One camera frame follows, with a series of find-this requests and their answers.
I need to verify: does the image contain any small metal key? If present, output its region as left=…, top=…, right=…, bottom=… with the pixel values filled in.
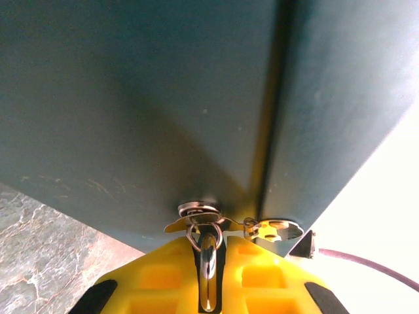
left=198, top=228, right=219, bottom=313

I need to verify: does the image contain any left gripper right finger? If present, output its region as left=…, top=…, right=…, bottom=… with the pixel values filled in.
left=218, top=234, right=345, bottom=314

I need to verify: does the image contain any small metal key ring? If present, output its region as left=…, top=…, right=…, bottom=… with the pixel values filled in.
left=186, top=221, right=225, bottom=253

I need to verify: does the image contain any starry night print box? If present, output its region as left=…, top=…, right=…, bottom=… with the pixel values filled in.
left=0, top=0, right=419, bottom=260

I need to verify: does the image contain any silver box lock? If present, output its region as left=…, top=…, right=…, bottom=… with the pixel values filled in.
left=164, top=201, right=245, bottom=235

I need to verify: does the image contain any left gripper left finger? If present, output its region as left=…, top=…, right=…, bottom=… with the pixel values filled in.
left=67, top=235, right=201, bottom=314

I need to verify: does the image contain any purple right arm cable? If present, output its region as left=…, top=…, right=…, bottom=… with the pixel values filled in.
left=318, top=247, right=419, bottom=292

